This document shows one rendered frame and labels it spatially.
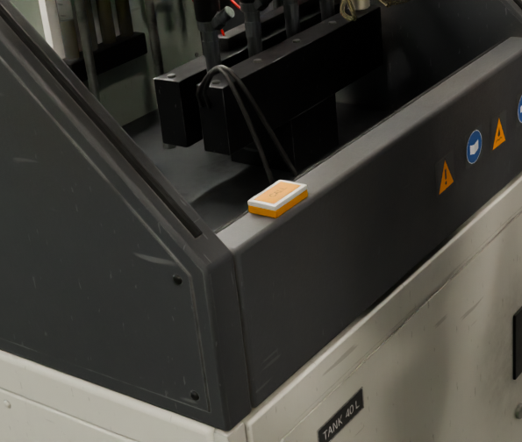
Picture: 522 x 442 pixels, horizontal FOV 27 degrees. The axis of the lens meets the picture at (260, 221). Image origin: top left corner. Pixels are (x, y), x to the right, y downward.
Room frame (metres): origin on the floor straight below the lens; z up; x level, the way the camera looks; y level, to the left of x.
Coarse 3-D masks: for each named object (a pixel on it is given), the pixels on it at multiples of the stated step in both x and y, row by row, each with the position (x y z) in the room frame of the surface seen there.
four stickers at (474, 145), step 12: (492, 120) 1.18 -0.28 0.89; (504, 120) 1.21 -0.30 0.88; (480, 132) 1.16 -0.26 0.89; (492, 132) 1.18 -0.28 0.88; (504, 132) 1.21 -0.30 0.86; (468, 144) 1.13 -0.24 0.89; (480, 144) 1.16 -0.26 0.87; (492, 144) 1.18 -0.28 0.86; (468, 156) 1.13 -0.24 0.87; (480, 156) 1.16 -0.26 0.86; (444, 168) 1.09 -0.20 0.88; (444, 180) 1.09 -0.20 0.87
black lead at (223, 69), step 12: (228, 72) 1.07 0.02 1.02; (204, 84) 1.12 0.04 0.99; (240, 84) 1.06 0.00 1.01; (204, 96) 1.13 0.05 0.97; (252, 96) 1.05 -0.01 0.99; (240, 108) 1.04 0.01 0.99; (264, 120) 1.05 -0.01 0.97; (252, 132) 1.03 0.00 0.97; (276, 144) 1.04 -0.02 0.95; (264, 156) 1.02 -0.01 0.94
